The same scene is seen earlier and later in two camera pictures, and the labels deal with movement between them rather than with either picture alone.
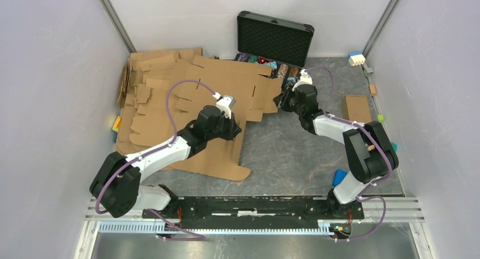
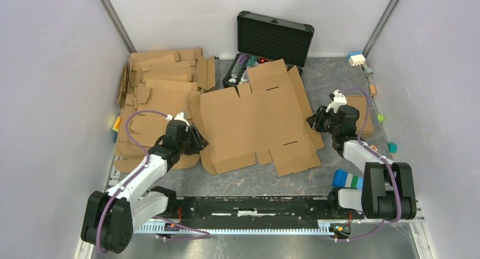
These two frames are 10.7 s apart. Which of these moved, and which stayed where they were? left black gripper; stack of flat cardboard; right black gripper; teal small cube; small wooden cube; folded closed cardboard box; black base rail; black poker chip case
Moved: right black gripper; left black gripper
Stayed: stack of flat cardboard; teal small cube; black base rail; black poker chip case; small wooden cube; folded closed cardboard box
